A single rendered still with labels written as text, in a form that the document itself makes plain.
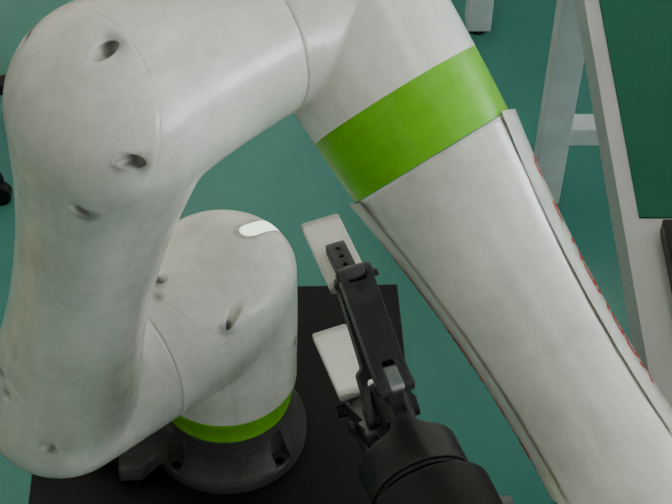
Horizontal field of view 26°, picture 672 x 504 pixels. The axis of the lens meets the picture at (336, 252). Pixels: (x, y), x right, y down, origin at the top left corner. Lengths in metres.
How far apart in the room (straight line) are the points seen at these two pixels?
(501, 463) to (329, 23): 1.58
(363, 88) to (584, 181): 1.91
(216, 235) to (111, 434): 0.19
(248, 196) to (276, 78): 1.86
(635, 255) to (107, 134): 0.97
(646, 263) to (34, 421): 0.79
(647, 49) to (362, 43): 1.07
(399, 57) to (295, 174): 1.87
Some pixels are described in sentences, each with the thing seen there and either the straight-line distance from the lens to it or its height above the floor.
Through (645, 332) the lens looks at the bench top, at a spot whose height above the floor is 0.75.
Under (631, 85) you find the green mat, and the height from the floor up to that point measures 0.75.
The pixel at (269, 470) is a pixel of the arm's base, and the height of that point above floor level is 0.85.
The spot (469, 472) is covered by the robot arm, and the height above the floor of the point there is 1.14.
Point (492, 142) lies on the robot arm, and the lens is 0.87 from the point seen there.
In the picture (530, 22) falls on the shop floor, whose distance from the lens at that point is 3.06.
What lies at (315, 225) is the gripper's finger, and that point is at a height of 1.17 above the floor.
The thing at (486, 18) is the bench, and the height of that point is 0.05.
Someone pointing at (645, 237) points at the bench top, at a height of 0.75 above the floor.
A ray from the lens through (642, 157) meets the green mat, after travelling 1.76.
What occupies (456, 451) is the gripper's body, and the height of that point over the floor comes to 1.13.
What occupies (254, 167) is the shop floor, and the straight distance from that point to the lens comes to 2.74.
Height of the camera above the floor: 2.00
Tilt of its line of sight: 50 degrees down
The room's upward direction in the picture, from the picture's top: straight up
